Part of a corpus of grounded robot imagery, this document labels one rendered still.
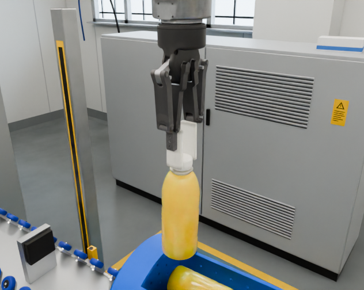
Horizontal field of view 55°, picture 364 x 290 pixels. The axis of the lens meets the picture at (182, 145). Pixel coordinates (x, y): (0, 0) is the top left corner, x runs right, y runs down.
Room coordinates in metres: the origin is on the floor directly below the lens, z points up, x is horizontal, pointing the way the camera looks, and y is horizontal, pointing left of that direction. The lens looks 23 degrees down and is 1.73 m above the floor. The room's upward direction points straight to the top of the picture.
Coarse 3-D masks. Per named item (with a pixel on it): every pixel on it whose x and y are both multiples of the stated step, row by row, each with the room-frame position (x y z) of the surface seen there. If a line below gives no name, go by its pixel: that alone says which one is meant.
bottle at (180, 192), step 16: (176, 176) 0.54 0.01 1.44; (192, 176) 0.55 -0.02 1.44; (176, 192) 0.53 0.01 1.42; (192, 192) 0.54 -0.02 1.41; (176, 208) 0.53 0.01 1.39; (192, 208) 0.53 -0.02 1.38; (176, 224) 0.53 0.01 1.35; (192, 224) 0.54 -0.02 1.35; (176, 240) 0.53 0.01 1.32; (192, 240) 0.54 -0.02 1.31; (176, 256) 0.53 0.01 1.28
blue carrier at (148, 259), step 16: (160, 240) 0.64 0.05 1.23; (144, 256) 0.59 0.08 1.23; (160, 256) 0.58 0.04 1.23; (192, 256) 0.71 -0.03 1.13; (128, 272) 0.56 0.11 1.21; (144, 272) 0.55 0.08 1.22; (160, 272) 0.67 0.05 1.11; (208, 272) 0.69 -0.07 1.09; (224, 272) 0.66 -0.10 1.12; (240, 272) 0.64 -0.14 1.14; (112, 288) 0.54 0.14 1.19; (128, 288) 0.53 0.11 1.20; (144, 288) 0.52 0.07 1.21; (160, 288) 0.66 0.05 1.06; (240, 288) 0.64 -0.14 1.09; (256, 288) 0.62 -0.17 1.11; (272, 288) 0.59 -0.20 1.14
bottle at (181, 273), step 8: (176, 272) 0.63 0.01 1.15; (184, 272) 0.63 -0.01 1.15; (192, 272) 0.63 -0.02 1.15; (168, 280) 0.62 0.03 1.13; (176, 280) 0.61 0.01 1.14; (184, 280) 0.61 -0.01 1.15; (192, 280) 0.60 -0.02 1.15; (200, 280) 0.60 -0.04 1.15; (208, 280) 0.60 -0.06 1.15; (168, 288) 0.61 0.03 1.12; (176, 288) 0.60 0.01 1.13; (184, 288) 0.59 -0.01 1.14; (192, 288) 0.59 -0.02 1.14; (200, 288) 0.58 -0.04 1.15; (208, 288) 0.58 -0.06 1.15; (216, 288) 0.58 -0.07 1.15; (224, 288) 0.58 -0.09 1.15
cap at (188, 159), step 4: (184, 156) 0.57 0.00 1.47; (188, 156) 0.57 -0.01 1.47; (184, 160) 0.55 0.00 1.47; (188, 160) 0.55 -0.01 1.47; (192, 160) 0.56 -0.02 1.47; (184, 164) 0.54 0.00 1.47; (188, 164) 0.55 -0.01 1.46; (172, 168) 0.55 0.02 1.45; (184, 168) 0.54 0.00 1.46; (188, 168) 0.55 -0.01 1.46
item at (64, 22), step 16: (64, 16) 1.19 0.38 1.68; (64, 32) 1.18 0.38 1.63; (64, 48) 1.19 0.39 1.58; (80, 48) 1.23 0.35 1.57; (64, 64) 1.19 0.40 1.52; (80, 64) 1.22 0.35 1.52; (64, 80) 1.20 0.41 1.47; (80, 80) 1.22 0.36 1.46; (64, 96) 1.21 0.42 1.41; (80, 96) 1.21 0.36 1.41; (64, 112) 1.21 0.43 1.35; (80, 112) 1.20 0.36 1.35; (80, 128) 1.20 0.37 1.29; (80, 144) 1.19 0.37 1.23; (80, 160) 1.18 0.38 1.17; (80, 176) 1.19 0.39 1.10; (80, 192) 1.19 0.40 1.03; (80, 208) 1.20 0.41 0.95; (96, 208) 1.22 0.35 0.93; (80, 224) 1.21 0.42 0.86; (96, 224) 1.22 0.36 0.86; (96, 240) 1.21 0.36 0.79
